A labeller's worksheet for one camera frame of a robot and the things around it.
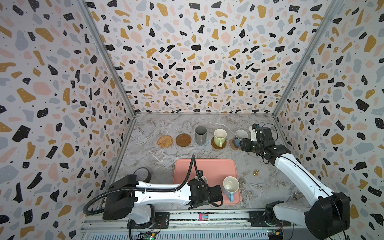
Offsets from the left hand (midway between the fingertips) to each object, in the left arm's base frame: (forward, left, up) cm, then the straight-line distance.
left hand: (207, 196), depth 74 cm
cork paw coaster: (+36, -20, -8) cm, 42 cm away
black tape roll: (+13, +33, -6) cm, 36 cm away
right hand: (+26, -21, +11) cm, 36 cm away
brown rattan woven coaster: (+38, +27, -7) cm, 48 cm away
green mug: (+35, -9, +2) cm, 36 cm away
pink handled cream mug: (+9, +1, +2) cm, 9 cm away
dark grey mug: (+36, +3, +3) cm, 36 cm away
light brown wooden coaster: (+33, -8, -6) cm, 35 cm away
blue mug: (+40, -25, -3) cm, 48 cm away
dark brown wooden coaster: (+40, +15, -8) cm, 43 cm away
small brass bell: (+14, -30, -6) cm, 34 cm away
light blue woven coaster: (+35, 0, -7) cm, 36 cm away
